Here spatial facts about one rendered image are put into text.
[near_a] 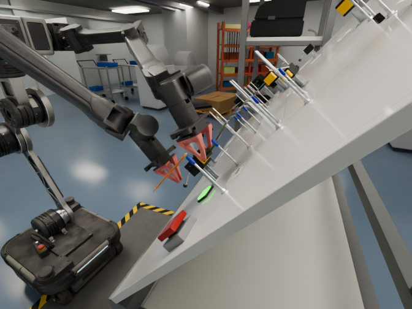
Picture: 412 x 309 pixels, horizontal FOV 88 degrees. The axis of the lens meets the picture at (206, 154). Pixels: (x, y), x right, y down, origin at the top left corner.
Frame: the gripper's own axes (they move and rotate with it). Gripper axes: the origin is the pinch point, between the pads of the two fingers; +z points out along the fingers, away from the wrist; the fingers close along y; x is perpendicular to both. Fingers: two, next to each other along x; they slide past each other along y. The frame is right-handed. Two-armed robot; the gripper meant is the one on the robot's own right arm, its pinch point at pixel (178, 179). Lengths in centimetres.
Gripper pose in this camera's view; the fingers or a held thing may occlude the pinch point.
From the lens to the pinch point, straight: 66.8
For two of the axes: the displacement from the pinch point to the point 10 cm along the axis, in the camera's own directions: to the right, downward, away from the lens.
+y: 4.6, -5.1, 7.3
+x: -6.4, 3.8, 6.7
